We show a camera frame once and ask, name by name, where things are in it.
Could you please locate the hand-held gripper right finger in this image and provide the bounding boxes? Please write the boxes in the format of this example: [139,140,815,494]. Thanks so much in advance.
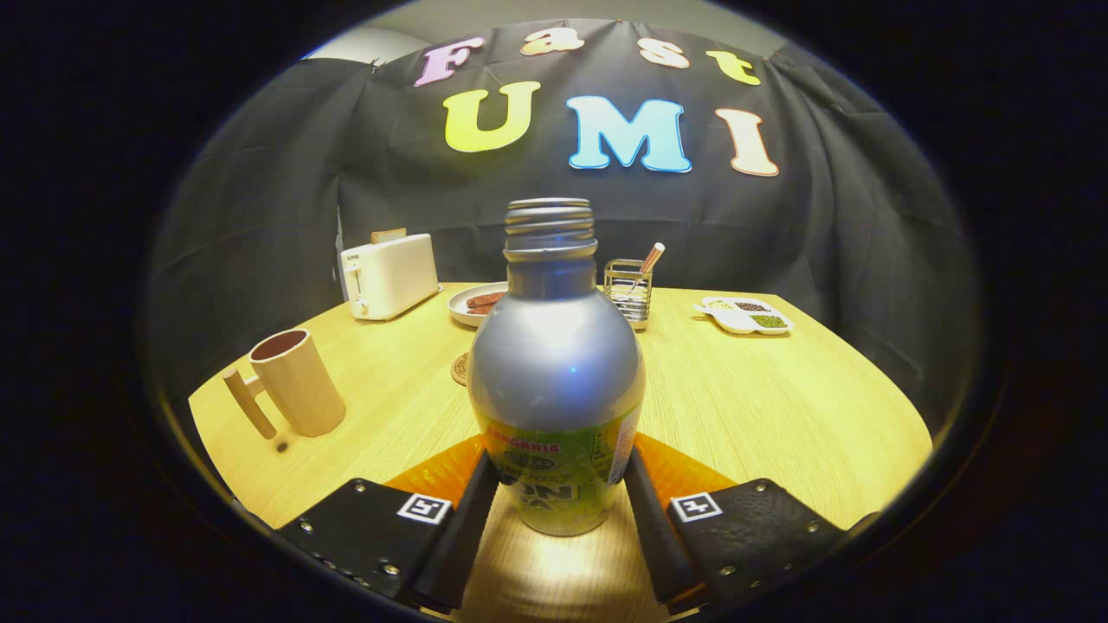
[623,433,879,617]

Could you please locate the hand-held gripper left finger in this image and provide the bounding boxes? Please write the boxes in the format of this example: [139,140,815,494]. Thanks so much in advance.
[277,433,503,615]

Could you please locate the silver bottle with green label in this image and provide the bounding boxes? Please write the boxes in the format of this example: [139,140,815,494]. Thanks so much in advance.
[467,197,647,537]

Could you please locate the beige cup with handle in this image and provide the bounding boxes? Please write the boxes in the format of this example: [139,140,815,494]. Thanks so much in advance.
[223,329,347,440]

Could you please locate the wooden table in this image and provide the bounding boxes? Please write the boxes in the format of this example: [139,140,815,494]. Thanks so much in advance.
[188,281,934,623]

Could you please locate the white divided dish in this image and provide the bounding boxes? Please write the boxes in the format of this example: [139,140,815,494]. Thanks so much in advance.
[692,296,795,337]

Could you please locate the white round plate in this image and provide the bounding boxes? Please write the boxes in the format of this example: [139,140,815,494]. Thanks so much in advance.
[447,281,512,328]

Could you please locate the white toaster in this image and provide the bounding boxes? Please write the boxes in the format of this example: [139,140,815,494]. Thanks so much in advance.
[338,232,443,322]

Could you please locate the metal wire holder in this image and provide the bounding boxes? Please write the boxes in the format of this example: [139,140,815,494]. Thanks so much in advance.
[602,259,654,331]

